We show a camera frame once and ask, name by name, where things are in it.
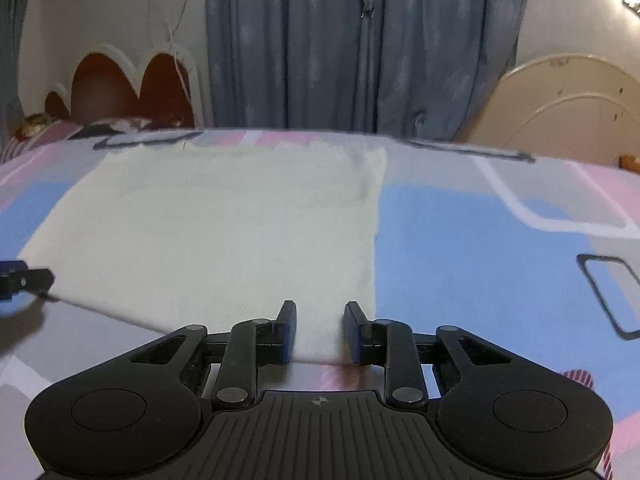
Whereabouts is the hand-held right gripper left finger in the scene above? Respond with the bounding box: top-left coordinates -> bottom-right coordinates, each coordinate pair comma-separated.
129,300 -> 298,411

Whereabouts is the floral red yellow cloth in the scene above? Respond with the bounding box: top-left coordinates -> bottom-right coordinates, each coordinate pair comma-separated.
16,113 -> 52,139

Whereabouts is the red white-trimmed headboard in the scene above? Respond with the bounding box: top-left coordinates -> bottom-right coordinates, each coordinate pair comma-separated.
43,43 -> 214,132

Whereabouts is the white hanging cable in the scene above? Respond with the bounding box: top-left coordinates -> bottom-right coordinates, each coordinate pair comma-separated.
146,0 -> 195,107

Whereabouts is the wide blue curtain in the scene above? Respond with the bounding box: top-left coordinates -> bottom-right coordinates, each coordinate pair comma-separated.
204,0 -> 536,142

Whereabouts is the cream arched bed board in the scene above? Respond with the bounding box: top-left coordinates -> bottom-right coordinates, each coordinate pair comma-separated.
456,52 -> 640,169

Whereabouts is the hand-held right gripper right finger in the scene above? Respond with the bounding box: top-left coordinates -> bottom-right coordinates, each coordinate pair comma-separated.
343,301 -> 512,411

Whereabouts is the striped pink pillow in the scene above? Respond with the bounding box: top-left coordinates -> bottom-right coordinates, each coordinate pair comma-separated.
0,122 -> 83,162

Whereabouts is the narrow blue curtain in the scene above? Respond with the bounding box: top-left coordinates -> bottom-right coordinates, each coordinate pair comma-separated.
0,0 -> 37,137

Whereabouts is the dark floral blanket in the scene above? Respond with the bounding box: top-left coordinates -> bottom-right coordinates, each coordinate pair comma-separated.
75,116 -> 184,137

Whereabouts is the cream knitted sweater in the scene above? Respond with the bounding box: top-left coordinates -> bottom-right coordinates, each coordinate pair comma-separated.
22,142 -> 389,366

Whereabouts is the patterned pink blue bedsheet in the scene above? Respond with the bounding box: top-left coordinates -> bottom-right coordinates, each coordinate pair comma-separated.
0,127 -> 640,480

